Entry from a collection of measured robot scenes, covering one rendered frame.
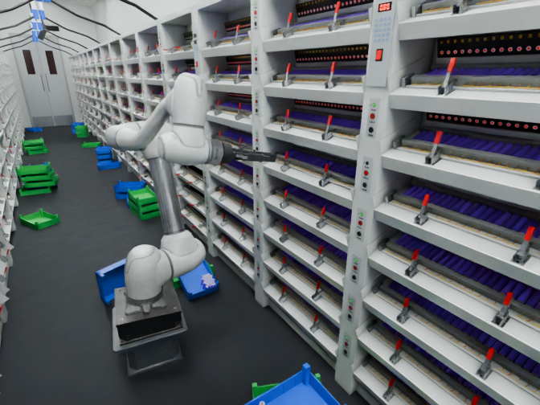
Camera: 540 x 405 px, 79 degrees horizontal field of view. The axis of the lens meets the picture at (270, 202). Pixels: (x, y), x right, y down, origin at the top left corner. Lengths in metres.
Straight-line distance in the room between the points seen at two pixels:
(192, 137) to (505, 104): 0.84
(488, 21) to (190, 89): 0.79
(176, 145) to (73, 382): 1.26
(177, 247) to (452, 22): 1.34
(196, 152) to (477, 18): 0.82
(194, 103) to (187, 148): 0.14
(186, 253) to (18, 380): 0.95
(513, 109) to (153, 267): 1.38
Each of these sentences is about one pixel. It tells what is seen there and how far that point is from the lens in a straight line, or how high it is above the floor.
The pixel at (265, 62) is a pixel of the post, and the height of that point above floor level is 1.36.
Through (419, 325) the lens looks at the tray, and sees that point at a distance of 1.29.
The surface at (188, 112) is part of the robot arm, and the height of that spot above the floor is 1.20.
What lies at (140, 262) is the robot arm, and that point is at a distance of 1.56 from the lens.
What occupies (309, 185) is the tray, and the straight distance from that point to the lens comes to 1.40.
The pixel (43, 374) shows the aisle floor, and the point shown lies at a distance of 2.03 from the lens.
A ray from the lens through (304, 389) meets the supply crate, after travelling 1.28.
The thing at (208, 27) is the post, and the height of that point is 1.57.
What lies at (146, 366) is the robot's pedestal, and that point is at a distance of 1.84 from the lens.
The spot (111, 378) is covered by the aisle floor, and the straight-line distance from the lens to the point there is 1.87.
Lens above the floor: 1.32
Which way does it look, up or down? 21 degrees down
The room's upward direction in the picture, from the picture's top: straight up
